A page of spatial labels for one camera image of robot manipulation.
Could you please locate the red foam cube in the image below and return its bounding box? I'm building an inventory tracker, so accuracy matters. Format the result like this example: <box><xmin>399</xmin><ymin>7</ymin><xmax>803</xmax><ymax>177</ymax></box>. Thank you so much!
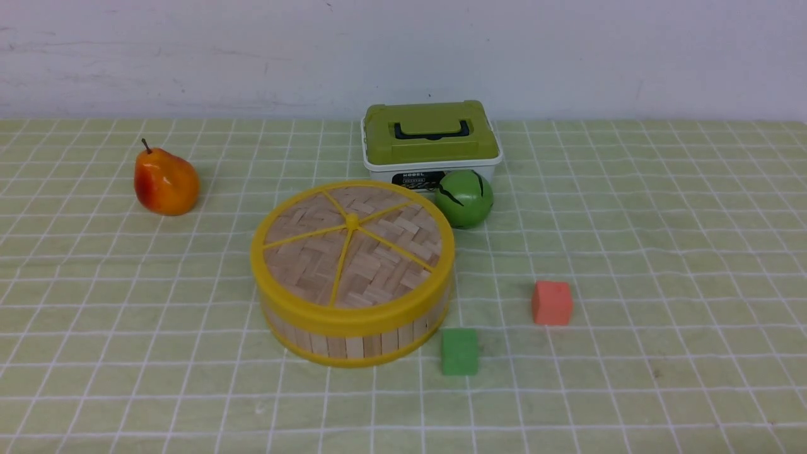
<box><xmin>532</xmin><ymin>281</ymin><xmax>574</xmax><ymax>327</ymax></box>

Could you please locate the yellow bamboo steamer basket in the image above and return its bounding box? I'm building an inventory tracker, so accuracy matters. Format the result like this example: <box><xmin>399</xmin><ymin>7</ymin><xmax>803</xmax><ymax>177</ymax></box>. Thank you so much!
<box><xmin>260</xmin><ymin>284</ymin><xmax>455</xmax><ymax>368</ymax></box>

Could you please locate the yellow woven steamer lid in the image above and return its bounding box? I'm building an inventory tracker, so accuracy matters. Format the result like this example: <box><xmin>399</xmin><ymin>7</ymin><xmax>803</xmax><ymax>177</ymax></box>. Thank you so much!
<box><xmin>250</xmin><ymin>179</ymin><xmax>455</xmax><ymax>338</ymax></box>

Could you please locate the green checkered tablecloth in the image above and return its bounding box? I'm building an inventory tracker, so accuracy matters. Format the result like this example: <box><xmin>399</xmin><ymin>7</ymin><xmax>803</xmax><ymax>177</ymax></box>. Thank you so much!
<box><xmin>1</xmin><ymin>119</ymin><xmax>806</xmax><ymax>453</ymax></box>

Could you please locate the green foam cube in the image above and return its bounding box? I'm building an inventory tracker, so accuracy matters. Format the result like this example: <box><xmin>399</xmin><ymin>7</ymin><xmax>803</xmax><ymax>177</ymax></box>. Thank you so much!
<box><xmin>441</xmin><ymin>328</ymin><xmax>479</xmax><ymax>376</ymax></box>

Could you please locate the green lidded storage box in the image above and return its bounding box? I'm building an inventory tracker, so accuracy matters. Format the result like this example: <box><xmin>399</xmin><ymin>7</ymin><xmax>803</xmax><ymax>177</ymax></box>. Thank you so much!
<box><xmin>361</xmin><ymin>100</ymin><xmax>502</xmax><ymax>192</ymax></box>

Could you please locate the orange red toy pear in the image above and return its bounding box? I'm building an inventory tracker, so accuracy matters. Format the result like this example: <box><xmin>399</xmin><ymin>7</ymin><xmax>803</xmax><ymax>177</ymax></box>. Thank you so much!
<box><xmin>133</xmin><ymin>138</ymin><xmax>200</xmax><ymax>216</ymax></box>

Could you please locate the green toy ball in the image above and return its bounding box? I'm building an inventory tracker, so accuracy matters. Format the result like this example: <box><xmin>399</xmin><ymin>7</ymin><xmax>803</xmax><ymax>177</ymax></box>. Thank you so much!
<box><xmin>434</xmin><ymin>170</ymin><xmax>494</xmax><ymax>229</ymax></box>

